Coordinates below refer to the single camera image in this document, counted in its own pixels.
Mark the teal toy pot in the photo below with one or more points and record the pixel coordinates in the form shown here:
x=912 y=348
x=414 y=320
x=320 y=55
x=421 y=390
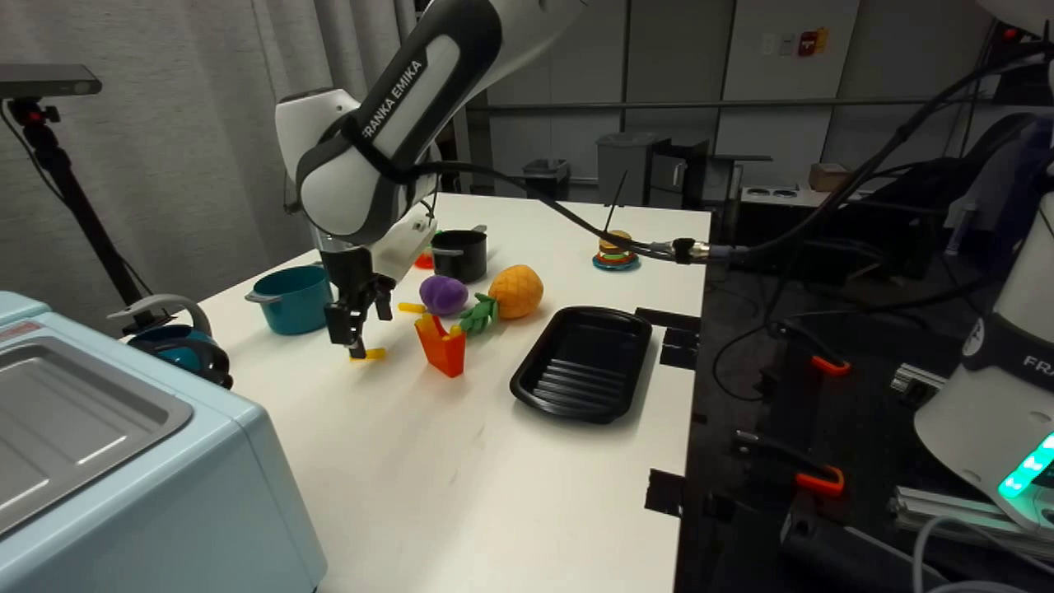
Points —
x=293 y=301

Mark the grey bin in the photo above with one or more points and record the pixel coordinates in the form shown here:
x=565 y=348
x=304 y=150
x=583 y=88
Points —
x=621 y=164

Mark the teal round plate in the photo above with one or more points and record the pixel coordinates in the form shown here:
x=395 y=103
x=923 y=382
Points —
x=617 y=265

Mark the purple plush vegetable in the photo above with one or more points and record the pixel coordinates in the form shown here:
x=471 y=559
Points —
x=441 y=293

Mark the white second robot base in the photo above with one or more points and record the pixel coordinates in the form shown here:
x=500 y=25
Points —
x=989 y=416

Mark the plush burger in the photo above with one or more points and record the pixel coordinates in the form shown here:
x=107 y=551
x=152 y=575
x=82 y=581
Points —
x=617 y=244

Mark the long black tape strip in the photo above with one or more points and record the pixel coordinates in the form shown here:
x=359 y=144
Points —
x=662 y=318

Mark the red green plush vegetable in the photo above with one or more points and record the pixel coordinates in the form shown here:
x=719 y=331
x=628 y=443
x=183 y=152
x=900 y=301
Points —
x=421 y=262

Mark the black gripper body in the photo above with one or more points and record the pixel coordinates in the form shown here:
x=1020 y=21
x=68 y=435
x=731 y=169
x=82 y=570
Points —
x=356 y=284

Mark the short black tape piece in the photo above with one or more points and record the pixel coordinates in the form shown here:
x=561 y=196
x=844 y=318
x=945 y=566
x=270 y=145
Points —
x=662 y=492
x=678 y=356
x=678 y=338

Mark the orange plush pineapple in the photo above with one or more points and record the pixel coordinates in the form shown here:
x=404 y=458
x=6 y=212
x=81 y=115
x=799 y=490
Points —
x=513 y=291

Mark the grey curtain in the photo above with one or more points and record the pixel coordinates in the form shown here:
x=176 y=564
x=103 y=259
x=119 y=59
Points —
x=197 y=134

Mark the cardboard box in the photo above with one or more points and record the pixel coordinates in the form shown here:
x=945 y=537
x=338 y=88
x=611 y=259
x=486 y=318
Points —
x=831 y=175

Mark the yellow plush potato fry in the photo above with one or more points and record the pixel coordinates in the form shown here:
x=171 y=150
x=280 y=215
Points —
x=376 y=352
x=414 y=308

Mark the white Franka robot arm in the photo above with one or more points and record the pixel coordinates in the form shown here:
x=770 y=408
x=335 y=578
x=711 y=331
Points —
x=384 y=121

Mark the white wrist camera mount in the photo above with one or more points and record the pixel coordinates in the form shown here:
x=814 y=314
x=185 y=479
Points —
x=410 y=240

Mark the black mug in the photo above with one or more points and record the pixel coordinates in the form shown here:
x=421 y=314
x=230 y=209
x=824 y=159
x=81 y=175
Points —
x=463 y=259

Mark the black camera tripod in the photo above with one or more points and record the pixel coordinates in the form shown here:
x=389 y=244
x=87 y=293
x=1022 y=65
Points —
x=68 y=184

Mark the black plastic tray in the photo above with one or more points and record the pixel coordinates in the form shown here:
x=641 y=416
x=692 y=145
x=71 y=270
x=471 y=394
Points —
x=582 y=363

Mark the red plush fries pack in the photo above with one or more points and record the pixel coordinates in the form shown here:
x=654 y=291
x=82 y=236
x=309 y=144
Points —
x=441 y=349

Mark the light blue toaster oven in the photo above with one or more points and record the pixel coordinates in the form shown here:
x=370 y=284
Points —
x=131 y=471

